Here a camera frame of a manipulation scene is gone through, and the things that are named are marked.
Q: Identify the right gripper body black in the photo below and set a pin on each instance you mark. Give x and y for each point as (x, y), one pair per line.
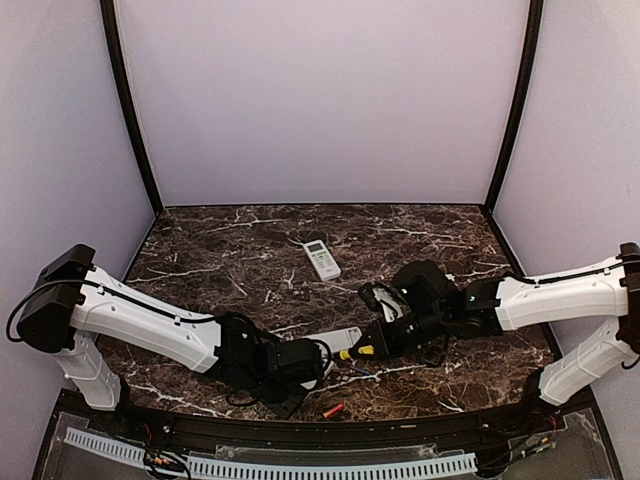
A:
(429, 326)

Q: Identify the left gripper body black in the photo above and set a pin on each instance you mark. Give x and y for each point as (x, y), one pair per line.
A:
(270, 395)

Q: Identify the yellow handled screwdriver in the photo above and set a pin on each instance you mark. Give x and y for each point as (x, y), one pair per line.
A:
(357, 352)

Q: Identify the purple battery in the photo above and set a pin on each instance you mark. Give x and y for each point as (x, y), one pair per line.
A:
(360, 371)

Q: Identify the red orange battery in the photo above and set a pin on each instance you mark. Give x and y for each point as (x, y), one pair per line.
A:
(333, 411)

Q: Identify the white remote with buttons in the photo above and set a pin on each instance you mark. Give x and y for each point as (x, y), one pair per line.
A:
(322, 260)

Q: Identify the white remote with label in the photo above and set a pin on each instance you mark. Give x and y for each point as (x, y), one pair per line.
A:
(312, 385)

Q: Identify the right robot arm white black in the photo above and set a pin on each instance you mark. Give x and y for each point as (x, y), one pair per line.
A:
(608, 289)

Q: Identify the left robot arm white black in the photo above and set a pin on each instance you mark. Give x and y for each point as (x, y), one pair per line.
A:
(73, 299)

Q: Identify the black front rail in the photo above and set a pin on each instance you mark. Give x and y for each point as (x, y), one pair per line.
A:
(481, 430)

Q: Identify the white slotted cable duct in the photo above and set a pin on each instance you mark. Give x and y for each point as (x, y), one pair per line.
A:
(246, 463)

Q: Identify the right black frame post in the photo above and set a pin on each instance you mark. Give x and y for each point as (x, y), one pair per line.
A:
(523, 79)

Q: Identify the black frame post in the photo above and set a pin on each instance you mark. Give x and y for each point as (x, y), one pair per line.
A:
(523, 79)
(128, 109)

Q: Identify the left black frame post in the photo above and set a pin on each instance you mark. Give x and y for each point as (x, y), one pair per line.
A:
(128, 109)

